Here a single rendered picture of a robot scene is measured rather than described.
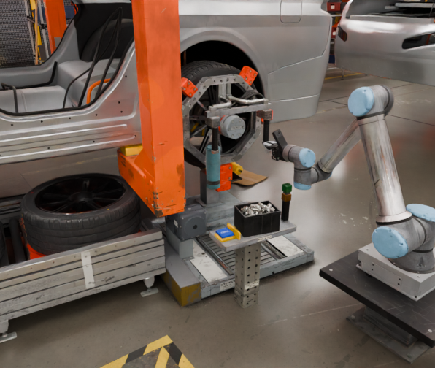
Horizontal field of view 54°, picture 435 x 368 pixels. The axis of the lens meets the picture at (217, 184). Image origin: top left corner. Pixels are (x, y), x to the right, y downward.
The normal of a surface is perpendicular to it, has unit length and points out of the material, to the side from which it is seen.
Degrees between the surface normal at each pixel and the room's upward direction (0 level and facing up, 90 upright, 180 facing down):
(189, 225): 90
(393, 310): 0
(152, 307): 0
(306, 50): 90
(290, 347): 0
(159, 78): 90
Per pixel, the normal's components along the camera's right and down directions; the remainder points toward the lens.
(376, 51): -0.87, 0.18
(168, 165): 0.47, 0.36
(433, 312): 0.00, -0.91
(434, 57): -0.47, 0.35
